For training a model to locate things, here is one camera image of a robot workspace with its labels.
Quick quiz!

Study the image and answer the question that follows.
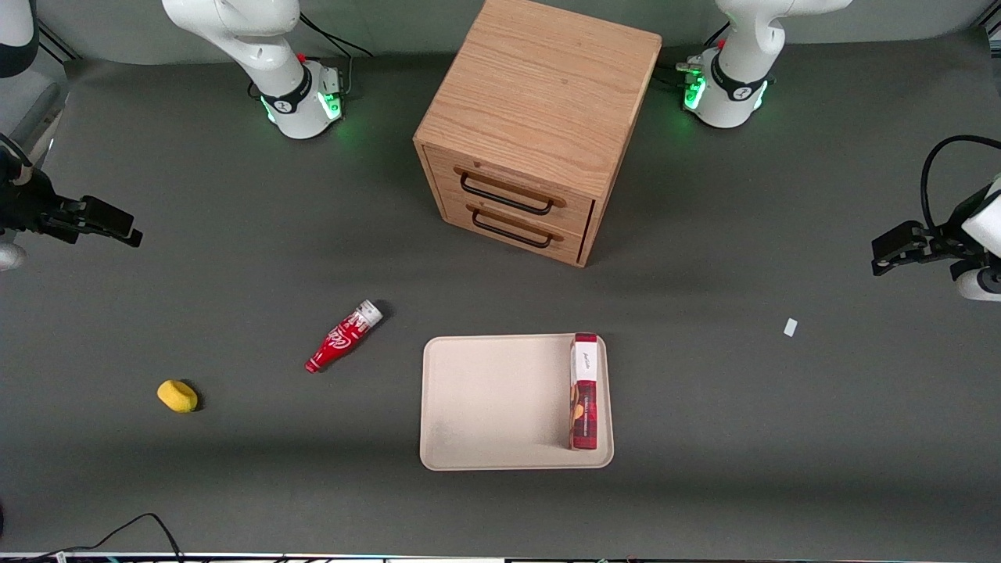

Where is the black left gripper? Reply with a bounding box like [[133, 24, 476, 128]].
[[871, 205, 980, 277]]

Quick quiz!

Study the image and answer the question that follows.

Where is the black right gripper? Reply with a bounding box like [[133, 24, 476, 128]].
[[0, 167, 144, 248]]

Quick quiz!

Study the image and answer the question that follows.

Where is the red coke bottle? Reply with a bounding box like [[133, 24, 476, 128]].
[[304, 300, 385, 375]]

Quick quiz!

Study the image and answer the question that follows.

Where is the beige plastic tray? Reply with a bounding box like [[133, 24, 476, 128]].
[[419, 334, 615, 472]]

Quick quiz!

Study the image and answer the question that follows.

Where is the yellow sponge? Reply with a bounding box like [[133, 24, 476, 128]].
[[156, 379, 199, 414]]

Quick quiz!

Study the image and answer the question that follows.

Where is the red biscuit box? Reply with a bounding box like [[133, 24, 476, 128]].
[[569, 333, 600, 451]]

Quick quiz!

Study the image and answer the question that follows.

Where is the wooden two-drawer cabinet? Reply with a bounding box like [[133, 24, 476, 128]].
[[413, 0, 663, 269]]

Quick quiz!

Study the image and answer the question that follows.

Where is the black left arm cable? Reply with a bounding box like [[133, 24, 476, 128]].
[[920, 134, 1001, 229]]

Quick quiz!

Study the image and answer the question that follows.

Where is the black cable at table edge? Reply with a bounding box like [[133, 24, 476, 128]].
[[0, 512, 185, 563]]

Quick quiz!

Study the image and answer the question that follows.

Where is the black right base cable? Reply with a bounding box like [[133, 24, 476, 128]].
[[299, 11, 375, 93]]

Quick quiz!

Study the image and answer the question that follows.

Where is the black drawer handle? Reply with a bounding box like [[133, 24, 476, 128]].
[[471, 208, 555, 250], [459, 171, 555, 217]]

